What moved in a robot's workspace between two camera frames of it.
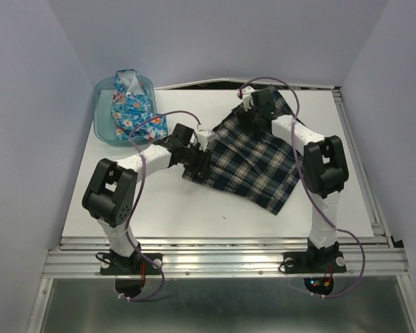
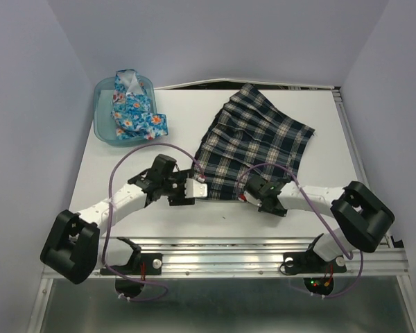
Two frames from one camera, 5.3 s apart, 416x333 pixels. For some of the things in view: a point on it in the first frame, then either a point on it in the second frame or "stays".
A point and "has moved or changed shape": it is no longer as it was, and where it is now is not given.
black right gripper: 243,116 → 278,212
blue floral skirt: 132,114 stays
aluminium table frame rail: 79,258 stays
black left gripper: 203,164 → 179,198
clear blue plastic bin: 105,134 stays
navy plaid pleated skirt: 258,166 has moved or changed shape
